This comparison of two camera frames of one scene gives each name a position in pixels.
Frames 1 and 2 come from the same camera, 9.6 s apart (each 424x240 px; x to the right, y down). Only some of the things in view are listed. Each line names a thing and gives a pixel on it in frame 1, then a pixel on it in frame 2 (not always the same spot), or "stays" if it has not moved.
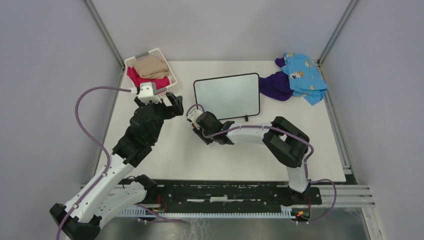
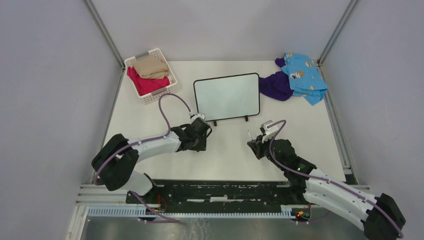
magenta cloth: (137, 80) stays
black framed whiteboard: (230, 97) stays
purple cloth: (277, 86) stays
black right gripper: (208, 141) -> (257, 146)
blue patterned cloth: (305, 79) stays
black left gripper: (176, 109) -> (202, 145)
